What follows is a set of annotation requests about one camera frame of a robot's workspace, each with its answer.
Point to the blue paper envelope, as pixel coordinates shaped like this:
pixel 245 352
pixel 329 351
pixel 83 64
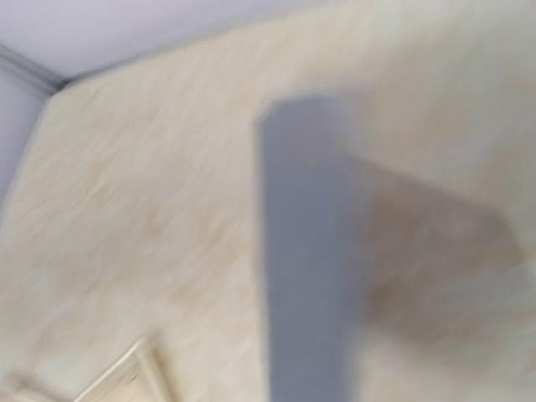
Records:
pixel 313 213

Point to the beige lined letter paper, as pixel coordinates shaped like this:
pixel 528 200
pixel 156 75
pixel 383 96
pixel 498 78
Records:
pixel 134 376

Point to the left aluminium corner post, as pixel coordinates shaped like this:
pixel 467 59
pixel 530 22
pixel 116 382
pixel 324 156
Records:
pixel 24 71

